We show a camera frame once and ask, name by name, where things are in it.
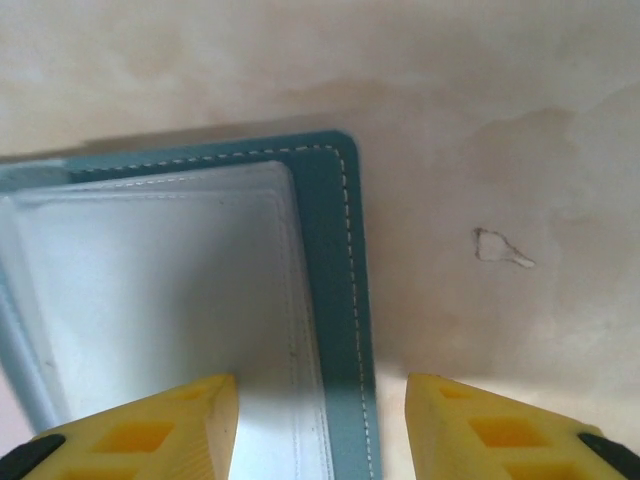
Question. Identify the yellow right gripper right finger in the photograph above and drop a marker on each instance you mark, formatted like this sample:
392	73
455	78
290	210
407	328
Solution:
450	425

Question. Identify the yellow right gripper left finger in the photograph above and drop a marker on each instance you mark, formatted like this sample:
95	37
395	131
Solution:
200	415

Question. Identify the blue leather card holder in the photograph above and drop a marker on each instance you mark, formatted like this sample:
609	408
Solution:
330	250

